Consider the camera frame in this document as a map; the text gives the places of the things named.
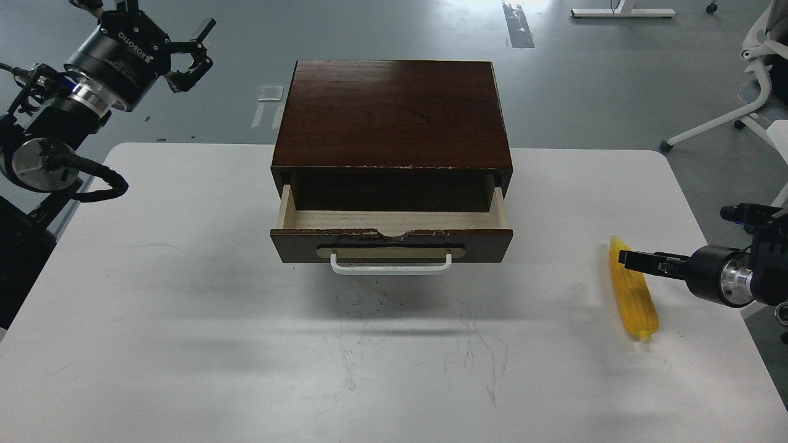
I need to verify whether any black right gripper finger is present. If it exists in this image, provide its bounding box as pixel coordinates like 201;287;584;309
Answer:
618;250;690;280

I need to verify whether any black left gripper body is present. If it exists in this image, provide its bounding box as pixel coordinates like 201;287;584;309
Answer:
64;9;171;112

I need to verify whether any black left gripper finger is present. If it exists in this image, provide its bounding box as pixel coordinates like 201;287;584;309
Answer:
69;0;142;19
165;18;216;93

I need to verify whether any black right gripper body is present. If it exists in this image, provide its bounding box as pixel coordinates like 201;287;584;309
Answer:
683;245;755;308

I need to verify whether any yellow corn cob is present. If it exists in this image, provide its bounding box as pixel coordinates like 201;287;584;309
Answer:
609;236;659;342

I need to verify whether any wooden drawer with white handle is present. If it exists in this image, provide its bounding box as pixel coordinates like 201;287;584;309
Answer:
270;186;514;274

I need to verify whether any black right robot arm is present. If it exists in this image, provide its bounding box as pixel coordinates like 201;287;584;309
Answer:
611;204;787;326

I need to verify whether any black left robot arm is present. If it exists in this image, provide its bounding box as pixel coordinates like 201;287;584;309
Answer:
1;1;216;330

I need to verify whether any dark wooden drawer cabinet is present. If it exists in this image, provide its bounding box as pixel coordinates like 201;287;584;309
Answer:
271;60;514;212

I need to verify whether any white table leg base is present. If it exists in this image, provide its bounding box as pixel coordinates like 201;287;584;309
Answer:
571;1;676;18

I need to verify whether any grey floor tape strip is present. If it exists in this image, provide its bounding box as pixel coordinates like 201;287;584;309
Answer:
502;1;535;49

